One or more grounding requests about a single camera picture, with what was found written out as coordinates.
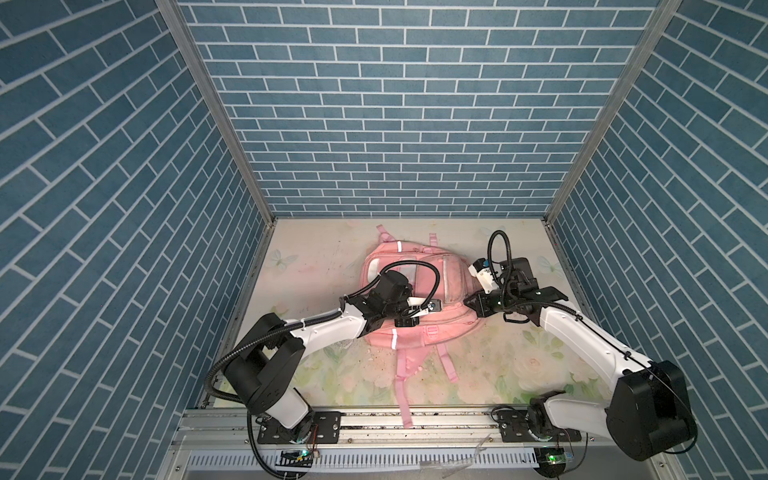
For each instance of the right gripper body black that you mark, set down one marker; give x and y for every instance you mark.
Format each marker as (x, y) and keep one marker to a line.
(498, 300)

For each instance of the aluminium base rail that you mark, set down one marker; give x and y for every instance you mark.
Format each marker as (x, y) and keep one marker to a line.
(446, 443)

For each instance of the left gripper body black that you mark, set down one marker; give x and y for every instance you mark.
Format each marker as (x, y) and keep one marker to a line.
(397, 307)

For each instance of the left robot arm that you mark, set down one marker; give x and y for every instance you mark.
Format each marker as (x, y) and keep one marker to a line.
(259, 371)

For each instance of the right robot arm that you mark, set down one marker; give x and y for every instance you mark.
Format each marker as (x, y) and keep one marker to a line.
(648, 409)

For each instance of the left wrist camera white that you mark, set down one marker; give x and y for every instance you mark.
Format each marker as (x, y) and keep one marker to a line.
(417, 306)

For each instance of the pink student backpack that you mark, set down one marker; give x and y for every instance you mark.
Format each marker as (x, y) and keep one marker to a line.
(435, 274)

